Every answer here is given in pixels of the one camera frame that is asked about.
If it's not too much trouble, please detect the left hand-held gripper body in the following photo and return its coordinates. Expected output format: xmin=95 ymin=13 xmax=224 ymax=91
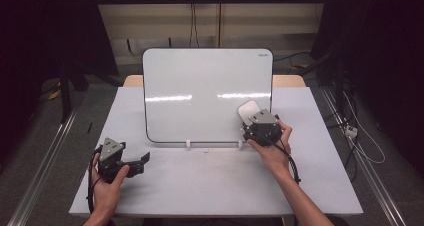
xmin=94 ymin=137 xmax=145 ymax=184

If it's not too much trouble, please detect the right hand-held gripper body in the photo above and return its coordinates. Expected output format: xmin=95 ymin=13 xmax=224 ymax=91
xmin=241 ymin=108 xmax=284 ymax=148

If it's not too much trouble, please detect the white whiteboard eraser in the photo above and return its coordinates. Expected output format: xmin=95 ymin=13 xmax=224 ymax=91
xmin=237 ymin=100 xmax=261 ymax=127

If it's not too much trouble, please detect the white whiteboard with dark rim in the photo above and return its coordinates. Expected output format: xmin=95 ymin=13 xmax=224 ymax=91
xmin=142 ymin=47 xmax=274 ymax=144

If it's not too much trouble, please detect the person's right hand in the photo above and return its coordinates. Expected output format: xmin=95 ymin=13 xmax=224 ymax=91
xmin=246 ymin=119 xmax=295 ymax=183

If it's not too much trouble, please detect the person's left hand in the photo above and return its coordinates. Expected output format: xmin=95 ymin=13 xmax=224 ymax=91
xmin=89 ymin=151 xmax=131 ymax=218

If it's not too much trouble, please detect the wooden table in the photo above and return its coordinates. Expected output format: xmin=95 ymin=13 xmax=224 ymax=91
xmin=123 ymin=74 xmax=307 ymax=88

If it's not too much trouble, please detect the white cover board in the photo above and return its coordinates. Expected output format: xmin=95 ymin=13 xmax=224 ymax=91
xmin=68 ymin=85 xmax=364 ymax=219

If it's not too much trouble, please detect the white power strip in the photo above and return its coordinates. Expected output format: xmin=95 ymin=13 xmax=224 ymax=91
xmin=344 ymin=125 xmax=359 ymax=139

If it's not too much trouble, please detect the thin vertical pipe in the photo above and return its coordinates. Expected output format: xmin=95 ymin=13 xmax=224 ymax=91
xmin=217 ymin=0 xmax=223 ymax=49

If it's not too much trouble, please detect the black curtain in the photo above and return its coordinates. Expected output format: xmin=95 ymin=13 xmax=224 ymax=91
xmin=309 ymin=0 xmax=424 ymax=179
xmin=0 ymin=0 xmax=120 ymax=167

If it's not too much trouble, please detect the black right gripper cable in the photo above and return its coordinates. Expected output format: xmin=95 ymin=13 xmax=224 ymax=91
xmin=256 ymin=132 xmax=302 ymax=185

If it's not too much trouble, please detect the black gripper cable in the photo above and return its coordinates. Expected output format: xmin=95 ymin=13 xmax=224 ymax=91
xmin=85 ymin=145 xmax=104 ymax=214
xmin=256 ymin=132 xmax=302 ymax=185

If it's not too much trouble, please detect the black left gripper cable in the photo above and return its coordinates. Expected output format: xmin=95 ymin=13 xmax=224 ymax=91
xmin=85 ymin=145 xmax=104 ymax=214

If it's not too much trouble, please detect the metal floor rail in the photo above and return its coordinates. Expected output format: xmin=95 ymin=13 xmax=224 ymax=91
xmin=6 ymin=107 xmax=82 ymax=226
xmin=319 ymin=86 xmax=408 ymax=226

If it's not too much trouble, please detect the black floor cable bundle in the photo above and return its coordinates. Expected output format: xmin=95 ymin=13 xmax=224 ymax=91
xmin=326 ymin=97 xmax=360 ymax=184

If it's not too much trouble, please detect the white floor cable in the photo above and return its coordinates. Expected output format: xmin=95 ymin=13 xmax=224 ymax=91
xmin=342 ymin=91 xmax=387 ymax=165

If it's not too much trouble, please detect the black hanging cable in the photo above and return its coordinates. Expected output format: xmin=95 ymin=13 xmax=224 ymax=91
xmin=193 ymin=2 xmax=200 ymax=49
xmin=189 ymin=2 xmax=195 ymax=49

